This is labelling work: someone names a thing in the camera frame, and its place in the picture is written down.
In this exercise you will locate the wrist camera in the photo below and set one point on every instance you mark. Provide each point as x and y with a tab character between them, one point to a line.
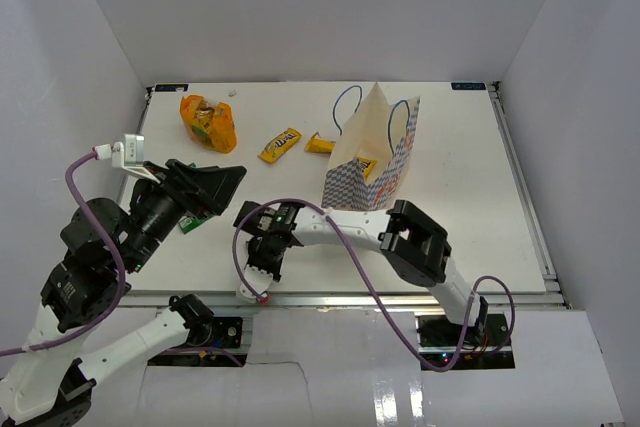
254	285
128	156

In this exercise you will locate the left table corner label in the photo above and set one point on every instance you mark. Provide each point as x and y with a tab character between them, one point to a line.
171	87

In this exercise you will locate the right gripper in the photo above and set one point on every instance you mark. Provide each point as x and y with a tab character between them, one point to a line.
255	262

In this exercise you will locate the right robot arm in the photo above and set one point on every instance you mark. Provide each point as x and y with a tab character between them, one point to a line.
415	246

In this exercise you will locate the yellow M&M's packet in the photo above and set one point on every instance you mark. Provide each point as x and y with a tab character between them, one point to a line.
366	166
279	145

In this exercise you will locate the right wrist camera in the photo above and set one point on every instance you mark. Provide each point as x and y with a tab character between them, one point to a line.
254	285

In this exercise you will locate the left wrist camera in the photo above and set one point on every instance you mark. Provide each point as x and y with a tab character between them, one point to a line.
128	156

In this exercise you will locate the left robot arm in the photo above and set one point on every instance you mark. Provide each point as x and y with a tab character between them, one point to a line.
52	381

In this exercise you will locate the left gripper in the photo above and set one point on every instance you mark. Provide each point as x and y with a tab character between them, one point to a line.
201	189

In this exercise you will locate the black table corner label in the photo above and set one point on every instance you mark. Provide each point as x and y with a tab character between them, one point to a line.
468	86

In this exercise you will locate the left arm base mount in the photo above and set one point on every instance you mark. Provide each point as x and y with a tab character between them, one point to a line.
209	346

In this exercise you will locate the yellow snack packet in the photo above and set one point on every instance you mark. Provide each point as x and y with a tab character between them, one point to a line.
316	144

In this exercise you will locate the green Fox's candy bag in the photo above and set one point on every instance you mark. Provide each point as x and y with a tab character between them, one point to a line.
188	223

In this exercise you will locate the orange chips bag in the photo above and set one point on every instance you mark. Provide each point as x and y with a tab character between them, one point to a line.
209	123

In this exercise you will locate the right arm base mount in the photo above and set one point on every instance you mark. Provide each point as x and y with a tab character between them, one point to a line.
438	338

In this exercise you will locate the checkered paper bag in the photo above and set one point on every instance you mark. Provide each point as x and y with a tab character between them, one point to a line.
376	130

